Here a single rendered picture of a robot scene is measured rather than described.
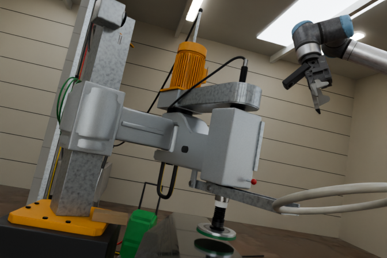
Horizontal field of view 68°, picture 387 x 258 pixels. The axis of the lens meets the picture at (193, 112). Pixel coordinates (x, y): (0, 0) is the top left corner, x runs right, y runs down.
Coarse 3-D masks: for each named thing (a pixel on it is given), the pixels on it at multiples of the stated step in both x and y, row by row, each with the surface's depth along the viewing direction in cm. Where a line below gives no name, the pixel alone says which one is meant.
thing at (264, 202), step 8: (200, 184) 171; (208, 184) 164; (216, 192) 158; (224, 192) 152; (232, 192) 147; (240, 192) 143; (248, 192) 153; (240, 200) 141; (248, 200) 137; (256, 200) 133; (264, 200) 129; (272, 200) 126; (264, 208) 128; (272, 208) 125
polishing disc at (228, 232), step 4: (200, 224) 162; (204, 224) 164; (208, 224) 166; (200, 228) 154; (204, 228) 155; (208, 228) 156; (224, 228) 164; (228, 228) 166; (208, 232) 150; (212, 232) 149; (216, 232) 151; (220, 232) 152; (224, 232) 154; (228, 232) 156; (232, 232) 158; (220, 236) 148; (224, 236) 149; (228, 236) 150; (232, 236) 152
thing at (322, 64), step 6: (306, 60) 111; (312, 60) 110; (318, 60) 108; (324, 60) 107; (312, 66) 108; (318, 66) 108; (324, 66) 105; (306, 72) 107; (312, 72) 106; (318, 72) 105; (324, 72) 105; (330, 72) 103; (306, 78) 108; (318, 78) 105; (324, 78) 104; (330, 78) 103; (330, 84) 106
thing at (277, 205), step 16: (304, 192) 94; (320, 192) 91; (336, 192) 89; (352, 192) 88; (368, 192) 87; (288, 208) 123; (304, 208) 128; (320, 208) 128; (336, 208) 127; (352, 208) 124; (368, 208) 120
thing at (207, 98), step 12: (228, 84) 164; (240, 84) 159; (252, 84) 160; (168, 96) 219; (192, 96) 193; (204, 96) 181; (216, 96) 171; (228, 96) 161; (240, 96) 158; (252, 96) 158; (180, 108) 212; (192, 108) 205; (204, 108) 195; (240, 108) 165; (252, 108) 165
